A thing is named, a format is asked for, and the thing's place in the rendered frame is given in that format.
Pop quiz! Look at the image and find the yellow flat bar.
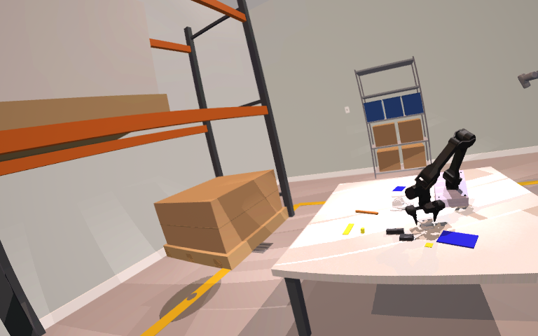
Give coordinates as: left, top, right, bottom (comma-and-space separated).
343, 223, 354, 235

